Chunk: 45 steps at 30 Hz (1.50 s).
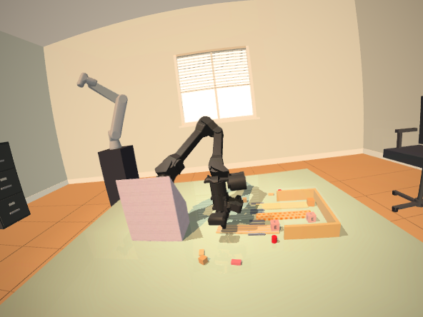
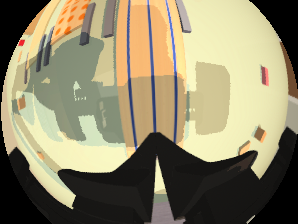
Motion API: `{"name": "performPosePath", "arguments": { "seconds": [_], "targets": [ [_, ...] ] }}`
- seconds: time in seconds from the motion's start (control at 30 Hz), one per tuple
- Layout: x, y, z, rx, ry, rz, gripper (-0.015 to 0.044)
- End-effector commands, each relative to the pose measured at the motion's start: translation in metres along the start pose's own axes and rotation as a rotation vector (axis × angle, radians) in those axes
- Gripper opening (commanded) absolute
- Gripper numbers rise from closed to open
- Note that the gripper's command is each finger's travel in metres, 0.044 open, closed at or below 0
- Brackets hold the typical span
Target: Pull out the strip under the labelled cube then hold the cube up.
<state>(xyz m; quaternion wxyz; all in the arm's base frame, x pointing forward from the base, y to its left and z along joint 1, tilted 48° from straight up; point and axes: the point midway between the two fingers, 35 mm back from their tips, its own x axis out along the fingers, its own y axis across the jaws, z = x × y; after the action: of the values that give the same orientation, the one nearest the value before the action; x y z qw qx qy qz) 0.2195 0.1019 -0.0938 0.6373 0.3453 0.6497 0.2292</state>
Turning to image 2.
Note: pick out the pink rectangular block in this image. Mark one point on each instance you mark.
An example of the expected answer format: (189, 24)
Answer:
(265, 77)

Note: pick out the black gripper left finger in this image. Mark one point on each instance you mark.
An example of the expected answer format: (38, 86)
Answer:
(132, 184)

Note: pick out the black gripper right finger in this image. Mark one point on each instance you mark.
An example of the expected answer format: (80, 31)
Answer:
(186, 177)

